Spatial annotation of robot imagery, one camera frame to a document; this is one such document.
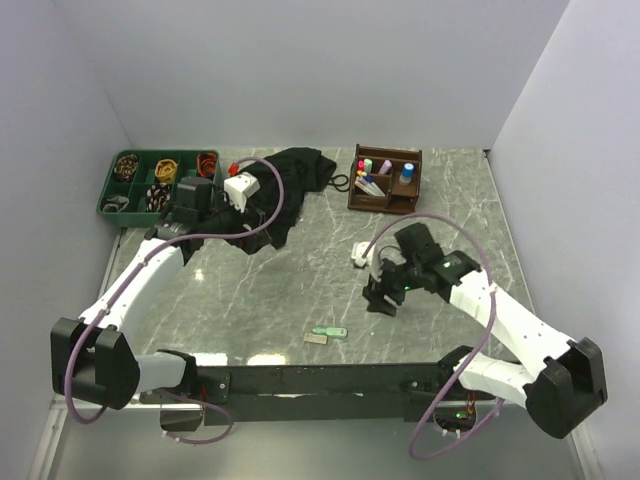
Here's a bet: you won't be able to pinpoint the purple pastel highlighter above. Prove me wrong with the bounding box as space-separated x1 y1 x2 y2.
378 159 393 175

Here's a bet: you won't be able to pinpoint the peach cap white marker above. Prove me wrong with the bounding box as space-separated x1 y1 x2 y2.
354 180 385 197

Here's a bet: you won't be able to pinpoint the black drawstring shorts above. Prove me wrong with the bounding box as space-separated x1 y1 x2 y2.
240 147 349 249

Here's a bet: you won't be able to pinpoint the brown wooden desk organizer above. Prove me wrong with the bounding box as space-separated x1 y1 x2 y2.
347 144 423 215

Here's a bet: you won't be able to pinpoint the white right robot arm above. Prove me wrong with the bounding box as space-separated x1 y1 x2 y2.
351 223 608 439

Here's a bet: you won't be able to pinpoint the black base crossbar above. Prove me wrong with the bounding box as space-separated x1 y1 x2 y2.
138 362 497 426

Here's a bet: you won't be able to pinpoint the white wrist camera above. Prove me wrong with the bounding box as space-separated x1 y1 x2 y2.
351 242 382 281
223 163 260 213

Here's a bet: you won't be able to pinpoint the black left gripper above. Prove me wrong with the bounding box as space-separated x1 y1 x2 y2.
199 185 271 254

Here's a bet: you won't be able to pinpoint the black floral rolled tie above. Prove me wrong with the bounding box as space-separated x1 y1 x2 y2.
144 183 172 213

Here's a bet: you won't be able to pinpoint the blue correction tape roll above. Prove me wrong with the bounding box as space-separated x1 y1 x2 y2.
401 162 415 179

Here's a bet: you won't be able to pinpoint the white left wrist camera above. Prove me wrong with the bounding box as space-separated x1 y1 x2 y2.
223 163 260 213

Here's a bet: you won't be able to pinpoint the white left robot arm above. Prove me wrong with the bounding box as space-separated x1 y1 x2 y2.
50 173 271 410

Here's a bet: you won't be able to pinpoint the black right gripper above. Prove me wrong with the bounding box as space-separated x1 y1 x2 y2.
362 256 421 318

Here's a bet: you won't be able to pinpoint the green correction tape dispenser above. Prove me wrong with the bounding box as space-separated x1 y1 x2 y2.
312 326 348 339

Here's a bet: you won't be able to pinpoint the yellow rolled tie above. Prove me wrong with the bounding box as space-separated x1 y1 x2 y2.
154 158 178 184

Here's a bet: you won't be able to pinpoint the beige eraser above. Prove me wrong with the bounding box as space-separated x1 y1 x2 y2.
303 333 328 345

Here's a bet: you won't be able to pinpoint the green compartment tray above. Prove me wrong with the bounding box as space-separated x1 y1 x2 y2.
96 149 219 228

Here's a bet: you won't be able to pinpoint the orange navy striped rolled tie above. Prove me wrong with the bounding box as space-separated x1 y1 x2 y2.
196 152 218 179

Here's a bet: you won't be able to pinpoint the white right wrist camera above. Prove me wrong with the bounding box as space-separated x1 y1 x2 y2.
351 242 382 281

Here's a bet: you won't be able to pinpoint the light blue cap marker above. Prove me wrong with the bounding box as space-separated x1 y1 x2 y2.
361 175 386 196

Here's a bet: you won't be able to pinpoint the grey rolled tie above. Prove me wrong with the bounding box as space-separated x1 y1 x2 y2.
100 195 129 213

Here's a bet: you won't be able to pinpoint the brown patterned rolled tie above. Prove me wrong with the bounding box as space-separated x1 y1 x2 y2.
113 154 139 183

